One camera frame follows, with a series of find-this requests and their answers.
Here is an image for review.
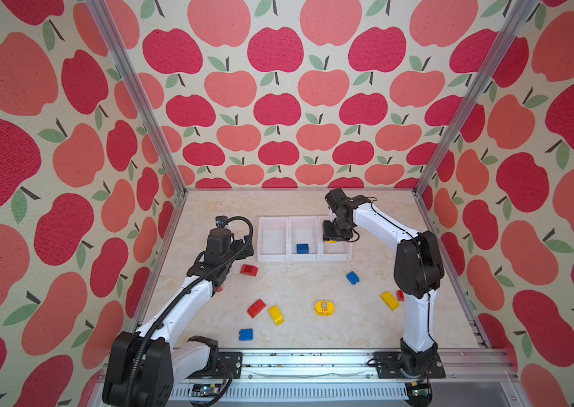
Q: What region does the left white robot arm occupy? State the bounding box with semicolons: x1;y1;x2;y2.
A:
102;223;255;406

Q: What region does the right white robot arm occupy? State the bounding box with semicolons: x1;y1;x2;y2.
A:
322;188;445;377

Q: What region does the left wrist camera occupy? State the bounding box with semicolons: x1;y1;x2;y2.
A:
216;215;228;228

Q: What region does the white plastic bin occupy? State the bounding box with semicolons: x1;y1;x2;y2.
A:
317;227;353;261
257;216;289;263
288;216;322;262

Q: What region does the round yellow lego piece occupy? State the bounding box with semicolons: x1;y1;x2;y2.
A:
315;300;335;316

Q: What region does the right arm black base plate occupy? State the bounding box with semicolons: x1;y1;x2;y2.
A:
367;351;446;380

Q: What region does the right white plastic bin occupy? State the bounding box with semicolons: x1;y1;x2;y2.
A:
317;227;353;261

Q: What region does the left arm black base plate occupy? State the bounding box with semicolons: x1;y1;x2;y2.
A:
188;351;244;379

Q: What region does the middle white plastic bin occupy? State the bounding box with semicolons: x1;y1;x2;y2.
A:
288;216;322;262

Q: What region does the left white plastic bin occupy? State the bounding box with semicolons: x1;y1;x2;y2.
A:
257;216;289;263

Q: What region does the right aluminium corner post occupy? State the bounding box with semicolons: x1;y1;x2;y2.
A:
413;0;540;198

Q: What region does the blue lego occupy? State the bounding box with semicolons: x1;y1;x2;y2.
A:
346;271;360;285
239;328;254;342
296;244;310;254

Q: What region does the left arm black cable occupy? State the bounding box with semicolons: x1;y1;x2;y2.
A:
123;215;255;407

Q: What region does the left aluminium corner post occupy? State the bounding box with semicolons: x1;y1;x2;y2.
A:
87;1;188;199

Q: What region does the blue lego front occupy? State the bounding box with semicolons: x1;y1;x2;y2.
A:
239;328;254;342

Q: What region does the aluminium front rail frame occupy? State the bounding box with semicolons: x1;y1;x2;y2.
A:
165;349;531;406

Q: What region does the aluminium corner post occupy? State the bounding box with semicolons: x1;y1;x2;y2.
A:
87;1;188;199
413;0;540;198

